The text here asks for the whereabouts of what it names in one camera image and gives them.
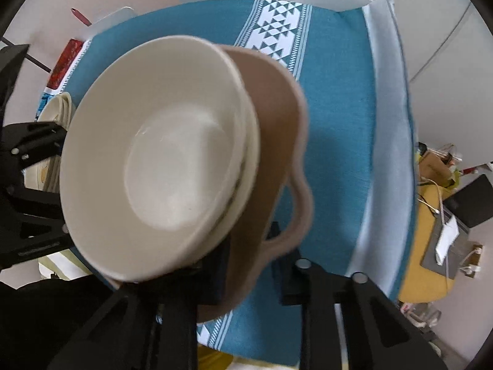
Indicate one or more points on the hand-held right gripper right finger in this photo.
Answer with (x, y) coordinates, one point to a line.
(287, 281)

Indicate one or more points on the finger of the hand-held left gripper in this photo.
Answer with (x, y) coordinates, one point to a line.
(34, 138)
(34, 208)

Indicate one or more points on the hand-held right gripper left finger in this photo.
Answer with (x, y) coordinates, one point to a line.
(215, 281)

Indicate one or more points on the large cream plate yellow print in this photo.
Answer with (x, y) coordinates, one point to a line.
(54, 108)

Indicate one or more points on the plain cream bowl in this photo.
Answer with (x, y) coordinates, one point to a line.
(154, 162)

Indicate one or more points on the cream bowl with printed outside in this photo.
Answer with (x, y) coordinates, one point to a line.
(250, 142)

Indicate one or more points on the striped blanket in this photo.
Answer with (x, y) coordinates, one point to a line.
(57, 266)

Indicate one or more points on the person's black clothing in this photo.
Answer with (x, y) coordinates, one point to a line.
(38, 316)

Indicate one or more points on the red patterned object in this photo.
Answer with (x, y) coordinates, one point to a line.
(65, 63)

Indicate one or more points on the red utensil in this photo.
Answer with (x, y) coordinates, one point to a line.
(81, 16)

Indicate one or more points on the yellow table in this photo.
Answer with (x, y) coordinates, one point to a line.
(423, 289)

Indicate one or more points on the white paper pad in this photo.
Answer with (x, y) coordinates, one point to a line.
(446, 239)

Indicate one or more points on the blue patterned tablecloth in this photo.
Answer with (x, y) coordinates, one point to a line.
(339, 123)

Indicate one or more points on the cardboard box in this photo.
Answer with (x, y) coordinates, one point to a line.
(435, 165)

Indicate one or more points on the black laptop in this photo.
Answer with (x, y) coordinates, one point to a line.
(470, 200)

